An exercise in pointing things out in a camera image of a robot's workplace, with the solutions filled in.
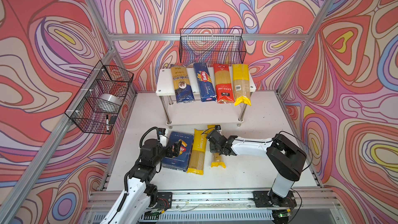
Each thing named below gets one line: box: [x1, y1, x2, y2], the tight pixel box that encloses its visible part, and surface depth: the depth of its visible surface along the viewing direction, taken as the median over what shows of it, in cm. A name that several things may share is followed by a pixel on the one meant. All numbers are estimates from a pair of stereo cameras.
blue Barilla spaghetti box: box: [193, 62, 217, 103], surface depth 73 cm
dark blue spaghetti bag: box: [171, 65, 195, 104], surface depth 75 cm
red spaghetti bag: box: [213, 63, 235, 104], surface depth 75 cm
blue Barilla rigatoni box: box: [161, 131, 194, 172], surface depth 85 cm
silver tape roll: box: [93, 93, 123, 114], surface depth 74 cm
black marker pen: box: [106, 114, 110, 133], surface depth 73 cm
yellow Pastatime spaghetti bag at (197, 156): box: [186, 128, 208, 175], surface depth 88 cm
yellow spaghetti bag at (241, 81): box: [232, 63, 252, 107], surface depth 74 cm
